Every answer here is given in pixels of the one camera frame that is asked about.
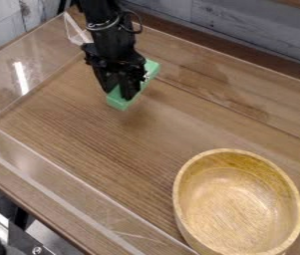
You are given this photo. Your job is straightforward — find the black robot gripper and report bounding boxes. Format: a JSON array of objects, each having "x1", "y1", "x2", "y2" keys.
[{"x1": 82, "y1": 21, "x2": 147, "y2": 101}]

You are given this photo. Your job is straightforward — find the green rectangular block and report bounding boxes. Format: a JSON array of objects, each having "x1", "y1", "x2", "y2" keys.
[{"x1": 106, "y1": 60, "x2": 159, "y2": 111}]

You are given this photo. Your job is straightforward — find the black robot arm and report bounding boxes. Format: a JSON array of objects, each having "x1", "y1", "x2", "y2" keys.
[{"x1": 79, "y1": 0, "x2": 147, "y2": 101}]

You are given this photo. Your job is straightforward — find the brown wooden bowl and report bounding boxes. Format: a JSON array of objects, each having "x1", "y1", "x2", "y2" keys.
[{"x1": 171, "y1": 148, "x2": 300, "y2": 255}]

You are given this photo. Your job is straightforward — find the clear acrylic enclosure walls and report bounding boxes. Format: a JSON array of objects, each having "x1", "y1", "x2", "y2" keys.
[{"x1": 0, "y1": 17, "x2": 300, "y2": 255}]

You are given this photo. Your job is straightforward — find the black metal table frame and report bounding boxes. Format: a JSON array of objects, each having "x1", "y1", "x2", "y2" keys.
[{"x1": 0, "y1": 191, "x2": 84, "y2": 255}]

